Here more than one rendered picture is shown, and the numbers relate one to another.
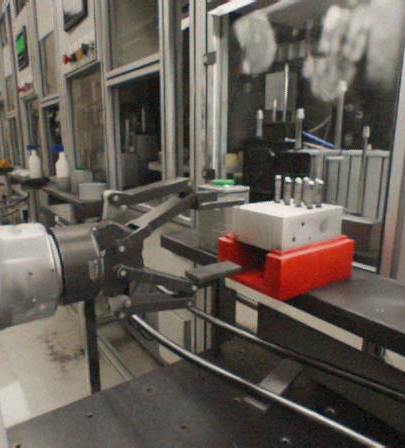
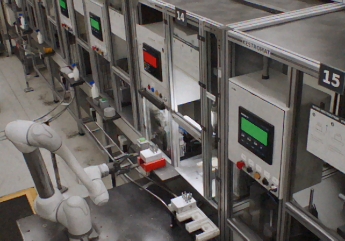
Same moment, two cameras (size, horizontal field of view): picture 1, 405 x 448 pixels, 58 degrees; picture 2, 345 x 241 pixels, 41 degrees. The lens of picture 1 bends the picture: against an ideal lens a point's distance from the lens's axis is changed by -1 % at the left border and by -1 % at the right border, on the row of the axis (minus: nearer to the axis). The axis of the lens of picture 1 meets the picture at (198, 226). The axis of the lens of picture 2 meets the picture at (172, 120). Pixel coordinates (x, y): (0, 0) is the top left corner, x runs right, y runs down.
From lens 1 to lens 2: 273 cm
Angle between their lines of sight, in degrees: 16
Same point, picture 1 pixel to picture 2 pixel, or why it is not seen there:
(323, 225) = (157, 156)
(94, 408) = (114, 190)
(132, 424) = (122, 193)
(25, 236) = (104, 167)
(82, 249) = (111, 167)
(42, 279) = (106, 172)
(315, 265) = (153, 164)
